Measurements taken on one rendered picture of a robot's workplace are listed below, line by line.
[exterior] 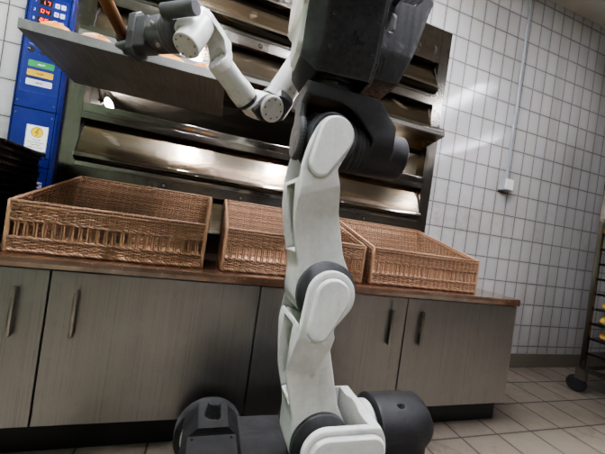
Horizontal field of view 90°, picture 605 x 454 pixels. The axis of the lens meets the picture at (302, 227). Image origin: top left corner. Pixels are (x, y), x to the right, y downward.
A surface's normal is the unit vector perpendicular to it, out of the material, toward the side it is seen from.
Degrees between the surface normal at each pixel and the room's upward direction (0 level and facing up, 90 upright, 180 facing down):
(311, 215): 113
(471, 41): 90
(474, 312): 90
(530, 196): 90
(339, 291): 90
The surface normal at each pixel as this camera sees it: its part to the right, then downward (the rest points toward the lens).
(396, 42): 0.22, 0.05
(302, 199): 0.35, 0.44
